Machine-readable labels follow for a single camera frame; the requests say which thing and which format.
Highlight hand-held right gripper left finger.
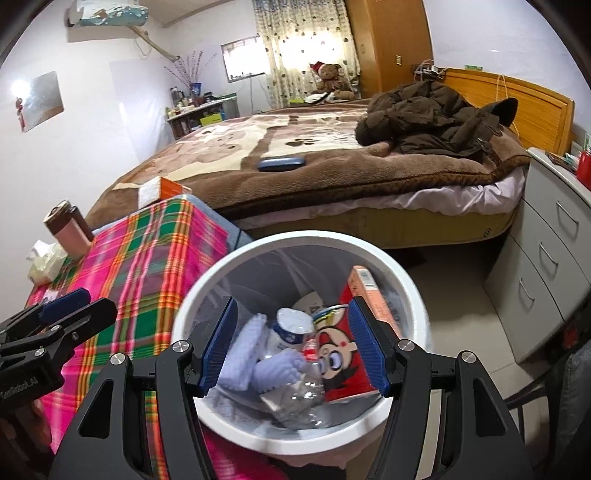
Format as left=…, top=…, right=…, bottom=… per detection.
left=48, top=295, right=238, bottom=480

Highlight clear plastic bottle red label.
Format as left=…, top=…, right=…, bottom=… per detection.
left=259, top=342, right=342, bottom=430

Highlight brown paw print blanket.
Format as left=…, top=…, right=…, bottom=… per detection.
left=85, top=95, right=532, bottom=232

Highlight brown pink thermos mug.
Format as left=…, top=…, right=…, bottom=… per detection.
left=44, top=199, right=95, bottom=257

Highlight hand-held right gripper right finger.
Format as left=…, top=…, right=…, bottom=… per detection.
left=347, top=298, right=532, bottom=480

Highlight brown padded jacket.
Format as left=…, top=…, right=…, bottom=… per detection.
left=355, top=80, right=520, bottom=160

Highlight spotted beige curtain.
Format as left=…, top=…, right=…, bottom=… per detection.
left=253, top=0, right=363, bottom=109

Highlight orange tissue box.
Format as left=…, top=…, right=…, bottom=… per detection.
left=137, top=176, right=194, bottom=206

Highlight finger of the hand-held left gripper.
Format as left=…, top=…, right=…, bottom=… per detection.
left=0, top=287, right=92, bottom=344
left=0, top=299, right=118, bottom=365

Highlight white wall pipe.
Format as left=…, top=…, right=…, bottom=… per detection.
left=129, top=25, right=182, bottom=62

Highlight red cartoon noodle cup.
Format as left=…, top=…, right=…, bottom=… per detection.
left=302, top=281, right=377, bottom=404

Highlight covered wall air conditioner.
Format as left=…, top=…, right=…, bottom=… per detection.
left=67, top=0, right=149, bottom=29

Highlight clear plastic bin liner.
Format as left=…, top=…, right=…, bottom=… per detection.
left=196, top=249, right=402, bottom=430

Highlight dark cloth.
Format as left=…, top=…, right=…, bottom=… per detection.
left=551, top=323, right=591, bottom=462

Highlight vase with dry branches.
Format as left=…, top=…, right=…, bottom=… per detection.
left=164, top=51, right=218, bottom=100

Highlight white round trash bin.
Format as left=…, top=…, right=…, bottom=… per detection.
left=171, top=231, right=432, bottom=457

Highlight white side desk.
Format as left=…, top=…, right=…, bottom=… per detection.
left=166, top=95, right=241, bottom=139

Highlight blue glasses case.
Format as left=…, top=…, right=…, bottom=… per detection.
left=257, top=157, right=306, bottom=173

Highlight small window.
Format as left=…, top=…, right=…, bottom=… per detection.
left=221, top=37, right=269, bottom=84

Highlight orange cardboard box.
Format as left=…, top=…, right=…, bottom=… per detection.
left=346, top=265, right=402, bottom=337

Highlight wooden bed headboard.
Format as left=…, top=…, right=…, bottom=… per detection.
left=436, top=67, right=575, bottom=155

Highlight white drawer nightstand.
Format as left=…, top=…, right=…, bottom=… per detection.
left=482, top=147, right=591, bottom=365

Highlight soft tissue pack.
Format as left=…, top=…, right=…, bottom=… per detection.
left=27, top=240, right=68, bottom=284

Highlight frameless wall mirror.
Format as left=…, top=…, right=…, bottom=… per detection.
left=13, top=71, right=65, bottom=132

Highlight wooden wardrobe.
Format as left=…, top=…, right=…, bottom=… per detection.
left=344, top=0, right=432, bottom=97

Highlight white charger cables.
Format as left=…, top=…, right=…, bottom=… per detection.
left=413, top=60, right=446, bottom=81

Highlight brown teddy bear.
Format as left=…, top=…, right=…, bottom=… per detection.
left=309, top=61, right=356, bottom=100

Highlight purple fluffy cloth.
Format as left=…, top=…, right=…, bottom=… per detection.
left=219, top=314, right=308, bottom=393

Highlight bed mattress with sheet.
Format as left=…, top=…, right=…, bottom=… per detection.
left=222, top=180, right=527, bottom=250

